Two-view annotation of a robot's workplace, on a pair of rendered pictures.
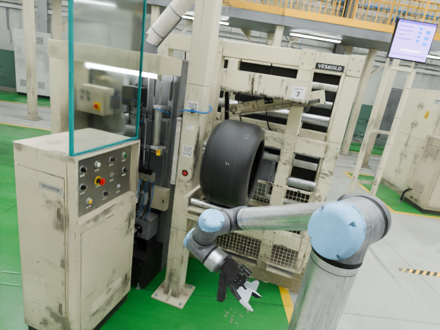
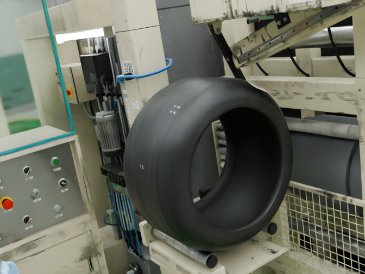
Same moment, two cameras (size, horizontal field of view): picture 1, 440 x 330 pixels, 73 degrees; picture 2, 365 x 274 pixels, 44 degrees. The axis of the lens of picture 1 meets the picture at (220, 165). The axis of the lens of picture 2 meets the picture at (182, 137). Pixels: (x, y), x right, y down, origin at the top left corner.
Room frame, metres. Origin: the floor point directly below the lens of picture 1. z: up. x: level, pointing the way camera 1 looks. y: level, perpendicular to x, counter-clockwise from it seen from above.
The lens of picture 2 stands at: (0.75, -1.00, 1.68)
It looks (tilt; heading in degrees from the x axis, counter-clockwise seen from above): 15 degrees down; 41
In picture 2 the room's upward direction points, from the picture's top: 9 degrees counter-clockwise
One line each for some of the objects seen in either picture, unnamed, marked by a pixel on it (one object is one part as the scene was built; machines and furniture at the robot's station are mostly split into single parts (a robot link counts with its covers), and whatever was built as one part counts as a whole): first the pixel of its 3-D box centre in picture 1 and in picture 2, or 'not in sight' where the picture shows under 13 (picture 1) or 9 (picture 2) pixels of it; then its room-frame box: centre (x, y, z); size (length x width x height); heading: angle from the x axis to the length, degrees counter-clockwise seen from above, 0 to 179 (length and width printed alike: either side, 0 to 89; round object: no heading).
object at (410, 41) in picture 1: (411, 41); not in sight; (4.91, -2.55, 2.60); 0.60 x 0.05 x 0.55; 93
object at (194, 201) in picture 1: (214, 207); (182, 244); (1.80, 0.00, 0.90); 0.35 x 0.05 x 0.05; 74
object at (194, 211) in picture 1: (211, 215); (184, 260); (1.80, 0.00, 0.84); 0.36 x 0.09 x 0.06; 74
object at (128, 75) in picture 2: (196, 109); (144, 70); (1.98, 0.21, 1.50); 0.19 x 0.19 x 0.06; 74
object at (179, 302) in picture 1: (174, 290); not in sight; (1.98, 0.21, 0.02); 0.27 x 0.27 x 0.04; 74
